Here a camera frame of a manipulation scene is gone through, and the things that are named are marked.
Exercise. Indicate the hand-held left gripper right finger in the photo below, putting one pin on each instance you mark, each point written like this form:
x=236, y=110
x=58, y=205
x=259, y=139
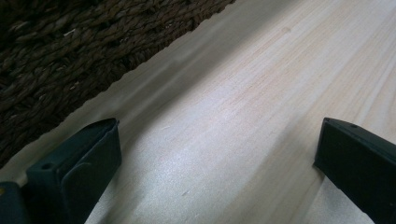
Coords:
x=358, y=161

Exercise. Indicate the dark woven mat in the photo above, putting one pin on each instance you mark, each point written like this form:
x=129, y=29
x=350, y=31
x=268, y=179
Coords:
x=71, y=49

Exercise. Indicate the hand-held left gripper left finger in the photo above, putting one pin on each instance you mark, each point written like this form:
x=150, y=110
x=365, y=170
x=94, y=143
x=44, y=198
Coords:
x=74, y=174

